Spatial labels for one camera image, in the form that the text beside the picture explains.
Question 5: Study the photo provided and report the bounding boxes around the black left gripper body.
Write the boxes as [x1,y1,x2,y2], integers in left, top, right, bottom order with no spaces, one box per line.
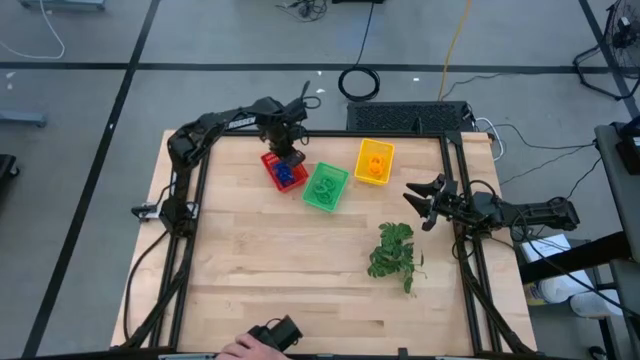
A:
[262,119,301,157]

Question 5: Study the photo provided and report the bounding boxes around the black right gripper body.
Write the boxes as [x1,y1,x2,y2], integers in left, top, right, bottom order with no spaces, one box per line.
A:
[429,173,497,232]

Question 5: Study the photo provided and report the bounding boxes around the red plastic basket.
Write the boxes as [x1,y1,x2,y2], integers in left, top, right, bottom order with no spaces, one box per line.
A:
[259,151,310,194]

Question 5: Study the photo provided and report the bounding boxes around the green plastic basket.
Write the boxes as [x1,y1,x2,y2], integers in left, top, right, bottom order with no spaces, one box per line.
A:
[301,161,351,213]

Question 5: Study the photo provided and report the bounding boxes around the green leafy plant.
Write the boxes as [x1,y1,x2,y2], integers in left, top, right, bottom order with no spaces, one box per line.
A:
[367,222,428,297]

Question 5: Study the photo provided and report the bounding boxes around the yellow plastic basket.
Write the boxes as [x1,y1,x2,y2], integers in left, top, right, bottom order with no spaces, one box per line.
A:
[353,138,396,187]

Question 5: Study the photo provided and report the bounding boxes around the black mesh computer tower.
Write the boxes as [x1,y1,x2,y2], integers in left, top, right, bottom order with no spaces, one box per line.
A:
[346,101,475,134]

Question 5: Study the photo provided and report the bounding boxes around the white cardboard box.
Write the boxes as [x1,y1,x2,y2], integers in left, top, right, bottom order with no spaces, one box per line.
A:
[519,233,572,265]

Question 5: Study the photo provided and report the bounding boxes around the white paper towel roll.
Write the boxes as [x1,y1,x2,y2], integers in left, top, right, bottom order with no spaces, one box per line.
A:
[523,273,596,307]

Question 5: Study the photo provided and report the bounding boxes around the black operator desk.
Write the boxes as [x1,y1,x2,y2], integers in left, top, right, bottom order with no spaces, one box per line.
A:
[519,122,640,360]

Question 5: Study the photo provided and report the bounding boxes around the black computer monitor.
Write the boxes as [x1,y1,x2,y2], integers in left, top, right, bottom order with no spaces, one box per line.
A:
[614,115,640,176]

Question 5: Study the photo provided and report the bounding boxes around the person's hand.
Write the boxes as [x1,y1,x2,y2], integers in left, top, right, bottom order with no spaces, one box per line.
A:
[215,333,291,360]

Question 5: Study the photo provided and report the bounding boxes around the black floor fan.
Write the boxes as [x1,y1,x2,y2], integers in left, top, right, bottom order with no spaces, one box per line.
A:
[573,0,640,101]

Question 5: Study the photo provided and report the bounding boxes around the grey table foot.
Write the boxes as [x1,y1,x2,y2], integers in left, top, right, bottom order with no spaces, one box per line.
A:
[0,110,49,129]

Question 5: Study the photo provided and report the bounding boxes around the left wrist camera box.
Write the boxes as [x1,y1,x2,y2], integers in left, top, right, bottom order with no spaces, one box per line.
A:
[284,97,309,124]

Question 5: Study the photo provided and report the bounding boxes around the coiled black cable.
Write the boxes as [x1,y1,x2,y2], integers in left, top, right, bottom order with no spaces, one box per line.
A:
[338,0,382,103]

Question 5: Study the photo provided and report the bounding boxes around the tangled black floor cables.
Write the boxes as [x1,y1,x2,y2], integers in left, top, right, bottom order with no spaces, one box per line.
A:
[276,0,329,23]

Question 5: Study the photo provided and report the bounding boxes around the long yellow cable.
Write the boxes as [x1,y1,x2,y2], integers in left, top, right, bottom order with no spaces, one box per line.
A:
[437,0,474,102]

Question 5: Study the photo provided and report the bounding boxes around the black aluminium rig frame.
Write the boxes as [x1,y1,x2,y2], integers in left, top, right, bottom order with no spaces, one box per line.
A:
[112,128,539,360]

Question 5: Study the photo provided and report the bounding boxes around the black table camera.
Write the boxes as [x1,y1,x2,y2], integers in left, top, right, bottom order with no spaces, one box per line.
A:
[247,314,305,352]

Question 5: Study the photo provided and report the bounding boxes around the white floor cable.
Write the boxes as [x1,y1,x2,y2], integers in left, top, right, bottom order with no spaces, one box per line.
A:
[0,0,67,60]

